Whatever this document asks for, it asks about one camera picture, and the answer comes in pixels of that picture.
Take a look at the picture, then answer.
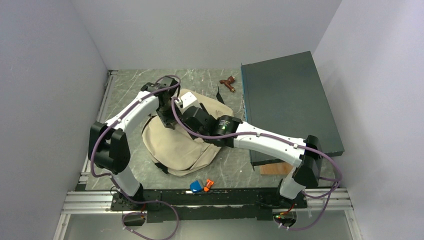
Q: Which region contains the beige canvas backpack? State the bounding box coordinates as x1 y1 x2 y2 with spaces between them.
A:
141 84 234 177

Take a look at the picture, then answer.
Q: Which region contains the orange pencil sharpener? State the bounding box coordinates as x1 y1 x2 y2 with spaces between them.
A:
203 178 215 192

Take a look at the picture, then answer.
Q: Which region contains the blue eraser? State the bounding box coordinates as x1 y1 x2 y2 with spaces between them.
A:
189 180 204 194

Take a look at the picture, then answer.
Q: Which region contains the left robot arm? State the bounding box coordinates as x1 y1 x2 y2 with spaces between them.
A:
88 75 181 210

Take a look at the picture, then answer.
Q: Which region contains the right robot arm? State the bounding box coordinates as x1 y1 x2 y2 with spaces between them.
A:
175 106 322 208

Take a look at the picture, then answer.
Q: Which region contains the brown T-shaped clip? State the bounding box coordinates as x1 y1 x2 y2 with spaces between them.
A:
219 75 236 93

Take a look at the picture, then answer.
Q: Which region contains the wooden board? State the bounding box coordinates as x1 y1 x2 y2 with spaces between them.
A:
259 162 293 175

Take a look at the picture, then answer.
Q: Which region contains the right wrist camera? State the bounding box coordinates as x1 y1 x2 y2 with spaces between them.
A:
175 91 201 111

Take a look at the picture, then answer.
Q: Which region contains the dark network switch box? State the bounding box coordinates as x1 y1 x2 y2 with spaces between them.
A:
240 51 345 158

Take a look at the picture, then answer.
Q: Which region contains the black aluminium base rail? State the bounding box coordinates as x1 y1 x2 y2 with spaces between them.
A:
61 187 354 223

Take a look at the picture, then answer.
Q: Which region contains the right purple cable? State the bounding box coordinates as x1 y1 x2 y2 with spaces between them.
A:
170 96 344 232

